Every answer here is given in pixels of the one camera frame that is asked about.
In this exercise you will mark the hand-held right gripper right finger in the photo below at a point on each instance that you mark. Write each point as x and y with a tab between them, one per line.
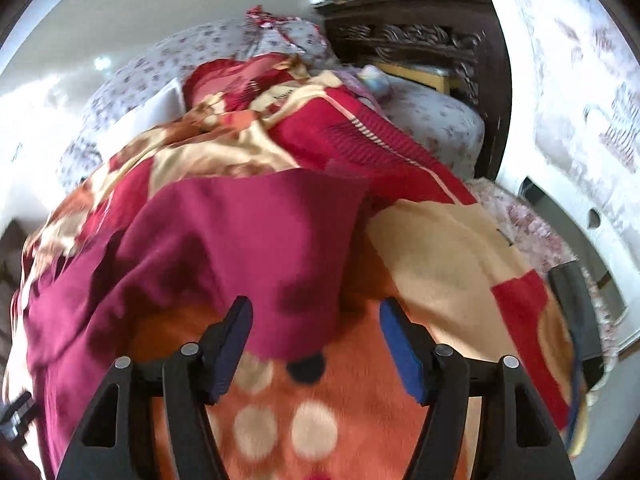
404	355

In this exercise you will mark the yellow wooden board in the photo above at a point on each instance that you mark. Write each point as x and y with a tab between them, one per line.
415	74

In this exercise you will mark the printed patchwork blanket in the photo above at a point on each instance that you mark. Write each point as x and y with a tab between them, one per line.
450	260

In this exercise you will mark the dark carved wooden headboard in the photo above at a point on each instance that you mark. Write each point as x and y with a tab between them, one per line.
410	35

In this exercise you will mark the small grey floral pillow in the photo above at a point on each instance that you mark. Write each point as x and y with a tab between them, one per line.
80	160

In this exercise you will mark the red pillow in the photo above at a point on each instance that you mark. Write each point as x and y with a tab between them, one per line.
212	80

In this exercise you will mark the white pillow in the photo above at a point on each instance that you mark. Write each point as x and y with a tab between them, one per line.
145	120

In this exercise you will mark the large grey floral pillow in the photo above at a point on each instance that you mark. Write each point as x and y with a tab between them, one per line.
165	55

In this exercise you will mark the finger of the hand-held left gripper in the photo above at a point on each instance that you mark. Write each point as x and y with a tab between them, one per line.
17	417

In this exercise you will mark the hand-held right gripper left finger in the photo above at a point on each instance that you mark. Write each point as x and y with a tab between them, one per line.
230	347

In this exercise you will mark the maroon knit garment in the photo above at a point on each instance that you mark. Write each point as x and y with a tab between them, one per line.
225	240

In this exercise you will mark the white floral upholstered chair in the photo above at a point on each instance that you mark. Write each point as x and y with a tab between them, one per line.
575	110

